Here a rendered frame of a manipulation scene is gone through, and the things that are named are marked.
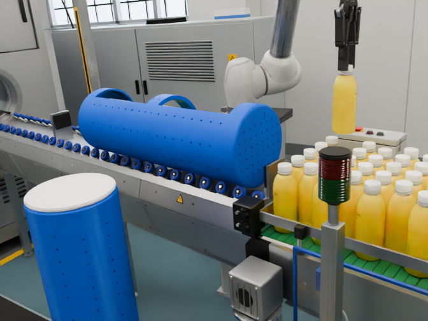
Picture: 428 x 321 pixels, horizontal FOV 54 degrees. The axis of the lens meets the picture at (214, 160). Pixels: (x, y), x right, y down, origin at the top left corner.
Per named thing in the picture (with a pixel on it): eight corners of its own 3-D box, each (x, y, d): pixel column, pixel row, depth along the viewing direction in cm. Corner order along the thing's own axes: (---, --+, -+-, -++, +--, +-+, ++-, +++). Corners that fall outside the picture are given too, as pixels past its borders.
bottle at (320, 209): (307, 235, 122) (307, 176, 116) (331, 232, 123) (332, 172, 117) (316, 248, 116) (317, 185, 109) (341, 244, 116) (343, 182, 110)
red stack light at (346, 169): (327, 166, 88) (327, 148, 87) (356, 172, 84) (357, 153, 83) (312, 176, 84) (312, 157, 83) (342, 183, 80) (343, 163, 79)
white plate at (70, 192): (104, 204, 120) (105, 208, 120) (122, 169, 146) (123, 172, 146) (7, 212, 120) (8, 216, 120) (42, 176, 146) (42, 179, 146)
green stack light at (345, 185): (327, 188, 90) (327, 166, 88) (355, 195, 86) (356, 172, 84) (311, 199, 86) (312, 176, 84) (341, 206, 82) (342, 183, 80)
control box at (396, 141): (349, 151, 158) (349, 125, 154) (404, 160, 145) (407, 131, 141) (337, 159, 151) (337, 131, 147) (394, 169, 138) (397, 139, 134)
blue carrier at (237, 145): (134, 137, 211) (123, 81, 201) (285, 170, 156) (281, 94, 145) (85, 157, 192) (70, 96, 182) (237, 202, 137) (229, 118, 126)
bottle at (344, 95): (327, 132, 133) (329, 72, 126) (337, 126, 138) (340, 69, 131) (349, 135, 128) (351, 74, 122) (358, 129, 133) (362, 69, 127)
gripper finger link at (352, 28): (342, 6, 122) (344, 5, 123) (344, 44, 127) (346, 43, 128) (355, 6, 119) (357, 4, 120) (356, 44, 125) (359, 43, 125)
